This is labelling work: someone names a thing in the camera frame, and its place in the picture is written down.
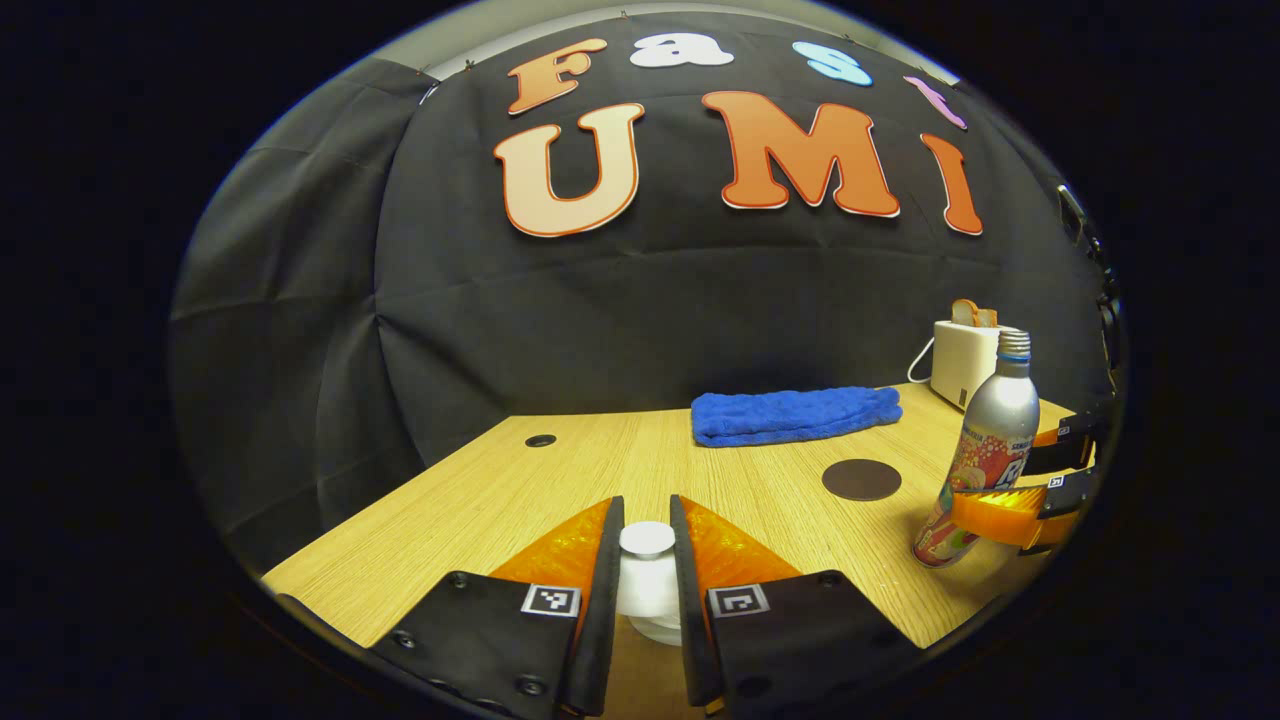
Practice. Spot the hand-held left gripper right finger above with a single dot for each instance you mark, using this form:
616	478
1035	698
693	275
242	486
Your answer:
688	640

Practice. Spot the silver water bottle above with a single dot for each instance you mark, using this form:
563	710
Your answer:
1000	420

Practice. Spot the toast slice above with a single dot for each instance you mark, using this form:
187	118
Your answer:
965	312
988	318

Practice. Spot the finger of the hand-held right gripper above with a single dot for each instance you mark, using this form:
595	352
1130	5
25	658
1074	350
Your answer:
1065	495
1060	455

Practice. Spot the dark round coaster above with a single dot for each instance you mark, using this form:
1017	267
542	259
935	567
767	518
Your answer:
862	480

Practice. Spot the white toaster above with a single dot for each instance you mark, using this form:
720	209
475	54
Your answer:
960	365

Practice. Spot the black backdrop cloth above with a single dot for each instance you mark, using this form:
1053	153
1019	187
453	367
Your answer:
650	310

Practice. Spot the white teacup lid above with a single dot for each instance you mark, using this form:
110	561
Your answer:
647	540

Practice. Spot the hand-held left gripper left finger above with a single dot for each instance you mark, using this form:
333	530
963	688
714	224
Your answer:
600	640

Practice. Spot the blue towel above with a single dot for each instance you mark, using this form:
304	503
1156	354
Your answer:
790	415

